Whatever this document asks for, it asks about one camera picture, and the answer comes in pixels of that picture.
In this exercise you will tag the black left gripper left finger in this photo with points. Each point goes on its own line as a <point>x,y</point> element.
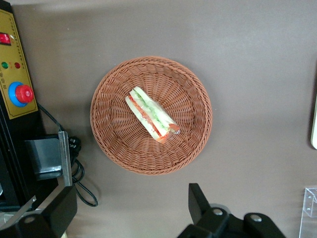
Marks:
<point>59,208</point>

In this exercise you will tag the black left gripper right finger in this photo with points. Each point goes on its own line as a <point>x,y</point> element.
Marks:
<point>198,205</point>

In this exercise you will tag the sandwich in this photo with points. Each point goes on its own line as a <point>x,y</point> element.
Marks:
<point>151,116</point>

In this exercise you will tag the round brown wicker basket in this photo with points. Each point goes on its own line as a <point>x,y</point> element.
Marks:
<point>123,138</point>

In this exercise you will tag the cream plastic tray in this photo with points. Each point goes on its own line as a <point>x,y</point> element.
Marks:
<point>314,124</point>

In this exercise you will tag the black machine with yellow panel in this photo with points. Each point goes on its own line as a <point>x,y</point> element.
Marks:
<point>17,138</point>

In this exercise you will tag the clear acrylic bottle rack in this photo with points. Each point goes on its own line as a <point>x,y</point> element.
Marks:
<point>309,208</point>

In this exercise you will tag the red emergency stop button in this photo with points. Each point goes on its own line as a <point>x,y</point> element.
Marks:
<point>23,94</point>

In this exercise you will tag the red rocker switch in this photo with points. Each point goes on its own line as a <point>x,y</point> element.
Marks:
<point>4,39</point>

